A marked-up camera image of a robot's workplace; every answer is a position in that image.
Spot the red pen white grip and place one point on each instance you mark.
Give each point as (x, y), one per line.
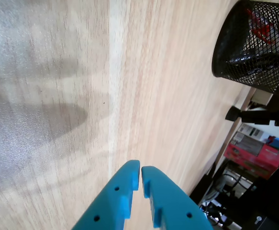
(261, 28)

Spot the black camera tripod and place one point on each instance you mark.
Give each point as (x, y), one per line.
(254, 117)

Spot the small white box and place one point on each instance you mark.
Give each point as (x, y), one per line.
(261, 98)

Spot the white labelled cardboard box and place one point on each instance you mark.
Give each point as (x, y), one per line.
(251, 131)

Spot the black mesh pen holder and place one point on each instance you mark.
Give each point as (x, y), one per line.
(225, 48)

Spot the black box round logo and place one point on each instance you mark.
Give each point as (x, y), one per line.
(273, 222)

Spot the black retractable pen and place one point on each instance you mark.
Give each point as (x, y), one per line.
(256, 60)

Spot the red cardboard box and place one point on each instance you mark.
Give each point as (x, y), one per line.
(266, 158)

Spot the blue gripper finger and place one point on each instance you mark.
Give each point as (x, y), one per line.
(110, 203)
(175, 206)

